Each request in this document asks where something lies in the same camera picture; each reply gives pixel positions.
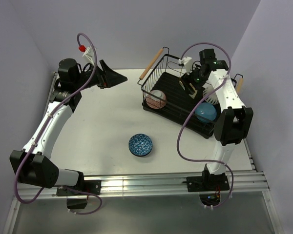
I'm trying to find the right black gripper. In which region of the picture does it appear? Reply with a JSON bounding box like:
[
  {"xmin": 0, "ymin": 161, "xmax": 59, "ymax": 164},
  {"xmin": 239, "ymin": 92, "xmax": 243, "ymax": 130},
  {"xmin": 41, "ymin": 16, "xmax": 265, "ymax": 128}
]
[{"xmin": 179, "ymin": 64, "xmax": 207, "ymax": 95}]

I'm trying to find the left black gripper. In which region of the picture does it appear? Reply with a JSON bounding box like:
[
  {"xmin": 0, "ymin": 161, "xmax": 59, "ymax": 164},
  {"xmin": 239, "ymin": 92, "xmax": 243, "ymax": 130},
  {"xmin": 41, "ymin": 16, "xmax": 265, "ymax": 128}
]
[{"xmin": 74, "ymin": 60, "xmax": 127, "ymax": 91}]

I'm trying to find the white blue-striped bowl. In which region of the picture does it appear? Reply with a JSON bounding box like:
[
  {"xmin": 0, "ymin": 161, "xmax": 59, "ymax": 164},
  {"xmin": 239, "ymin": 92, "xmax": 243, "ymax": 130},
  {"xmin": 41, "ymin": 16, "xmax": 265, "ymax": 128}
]
[{"xmin": 202, "ymin": 85, "xmax": 219, "ymax": 105}]

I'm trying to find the plain blue bowl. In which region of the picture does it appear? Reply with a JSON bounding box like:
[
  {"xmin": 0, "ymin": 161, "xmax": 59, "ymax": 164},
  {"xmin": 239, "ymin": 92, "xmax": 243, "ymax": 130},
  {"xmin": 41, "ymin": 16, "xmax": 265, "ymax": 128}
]
[{"xmin": 195, "ymin": 102, "xmax": 217, "ymax": 123}]

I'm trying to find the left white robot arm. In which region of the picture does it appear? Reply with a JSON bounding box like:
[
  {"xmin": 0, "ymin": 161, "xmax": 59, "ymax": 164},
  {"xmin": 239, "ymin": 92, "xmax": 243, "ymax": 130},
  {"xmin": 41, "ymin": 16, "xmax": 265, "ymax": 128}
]
[{"xmin": 10, "ymin": 58, "xmax": 127, "ymax": 195}]

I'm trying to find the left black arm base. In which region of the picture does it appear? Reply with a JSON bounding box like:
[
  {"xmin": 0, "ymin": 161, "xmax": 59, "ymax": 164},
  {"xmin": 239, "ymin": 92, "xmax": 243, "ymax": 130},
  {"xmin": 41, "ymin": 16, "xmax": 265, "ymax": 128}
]
[{"xmin": 56, "ymin": 180, "xmax": 103, "ymax": 215}]

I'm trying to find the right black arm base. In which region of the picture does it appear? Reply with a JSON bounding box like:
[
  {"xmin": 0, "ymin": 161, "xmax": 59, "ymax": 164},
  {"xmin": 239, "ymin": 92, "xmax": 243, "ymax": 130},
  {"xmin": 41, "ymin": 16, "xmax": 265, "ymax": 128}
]
[{"xmin": 183, "ymin": 169, "xmax": 230, "ymax": 206}]

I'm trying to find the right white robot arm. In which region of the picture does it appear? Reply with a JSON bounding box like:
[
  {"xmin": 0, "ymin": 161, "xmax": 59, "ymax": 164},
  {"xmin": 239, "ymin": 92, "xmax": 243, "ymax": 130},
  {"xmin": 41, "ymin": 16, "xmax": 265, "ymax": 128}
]
[{"xmin": 179, "ymin": 49, "xmax": 253, "ymax": 190}]

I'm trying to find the blue triangle pattern bowl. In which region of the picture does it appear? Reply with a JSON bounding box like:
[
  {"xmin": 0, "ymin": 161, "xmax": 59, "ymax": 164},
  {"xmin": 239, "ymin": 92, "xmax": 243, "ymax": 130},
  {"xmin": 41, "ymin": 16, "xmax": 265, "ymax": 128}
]
[{"xmin": 128, "ymin": 134, "xmax": 153, "ymax": 157}]

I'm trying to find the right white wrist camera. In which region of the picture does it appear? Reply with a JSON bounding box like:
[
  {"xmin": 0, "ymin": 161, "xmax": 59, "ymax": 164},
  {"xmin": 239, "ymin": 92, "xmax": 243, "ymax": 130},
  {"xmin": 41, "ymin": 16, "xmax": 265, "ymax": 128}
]
[{"xmin": 178, "ymin": 57, "xmax": 193, "ymax": 75}]

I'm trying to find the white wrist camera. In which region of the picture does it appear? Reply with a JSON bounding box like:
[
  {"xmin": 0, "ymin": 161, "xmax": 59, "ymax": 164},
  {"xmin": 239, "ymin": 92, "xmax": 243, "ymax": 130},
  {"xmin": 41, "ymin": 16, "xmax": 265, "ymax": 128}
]
[
  {"xmin": 79, "ymin": 45, "xmax": 95, "ymax": 65},
  {"xmin": 178, "ymin": 57, "xmax": 193, "ymax": 75}
]

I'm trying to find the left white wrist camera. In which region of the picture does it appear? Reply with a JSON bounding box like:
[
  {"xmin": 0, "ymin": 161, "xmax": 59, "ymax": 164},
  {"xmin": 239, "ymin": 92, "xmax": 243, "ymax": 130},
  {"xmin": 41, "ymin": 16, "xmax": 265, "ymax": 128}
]
[{"xmin": 79, "ymin": 45, "xmax": 95, "ymax": 65}]

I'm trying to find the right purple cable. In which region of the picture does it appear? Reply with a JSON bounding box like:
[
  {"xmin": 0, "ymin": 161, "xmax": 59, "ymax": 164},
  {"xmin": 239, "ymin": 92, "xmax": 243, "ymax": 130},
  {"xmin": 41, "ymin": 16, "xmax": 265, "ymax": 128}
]
[{"xmin": 176, "ymin": 42, "xmax": 234, "ymax": 208}]

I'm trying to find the left wooden rack handle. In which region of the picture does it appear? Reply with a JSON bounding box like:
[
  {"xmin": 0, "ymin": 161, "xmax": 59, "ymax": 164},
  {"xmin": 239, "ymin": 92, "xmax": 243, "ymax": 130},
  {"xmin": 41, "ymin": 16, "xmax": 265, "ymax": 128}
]
[{"xmin": 139, "ymin": 47, "xmax": 164, "ymax": 80}]

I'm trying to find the wooden rack handle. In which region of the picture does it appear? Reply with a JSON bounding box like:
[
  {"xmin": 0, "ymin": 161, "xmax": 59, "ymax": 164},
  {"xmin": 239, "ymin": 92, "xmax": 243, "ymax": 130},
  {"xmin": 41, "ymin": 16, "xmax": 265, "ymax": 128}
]
[
  {"xmin": 139, "ymin": 47, "xmax": 164, "ymax": 80},
  {"xmin": 236, "ymin": 78, "xmax": 244, "ymax": 94}
]

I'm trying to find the right wooden rack handle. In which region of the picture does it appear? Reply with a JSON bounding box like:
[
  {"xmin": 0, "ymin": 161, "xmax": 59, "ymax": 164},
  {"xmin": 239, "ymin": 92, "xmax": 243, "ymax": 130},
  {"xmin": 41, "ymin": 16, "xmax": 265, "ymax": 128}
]
[{"xmin": 236, "ymin": 78, "xmax": 244, "ymax": 94}]

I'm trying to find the aluminium mounting rail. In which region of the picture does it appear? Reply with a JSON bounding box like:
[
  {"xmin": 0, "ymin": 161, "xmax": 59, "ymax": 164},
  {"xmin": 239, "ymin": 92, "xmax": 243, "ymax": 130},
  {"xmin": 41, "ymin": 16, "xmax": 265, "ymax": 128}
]
[{"xmin": 13, "ymin": 170, "xmax": 270, "ymax": 201}]

